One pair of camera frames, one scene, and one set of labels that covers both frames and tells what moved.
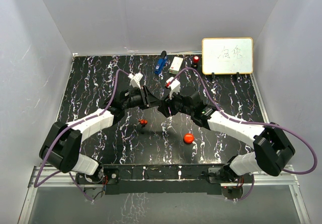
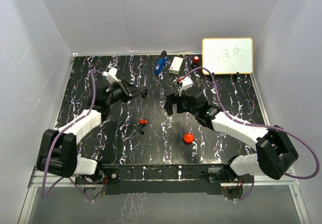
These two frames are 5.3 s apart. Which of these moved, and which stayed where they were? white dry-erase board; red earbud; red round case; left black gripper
Moved: left black gripper
Stayed: red round case; white dry-erase board; red earbud
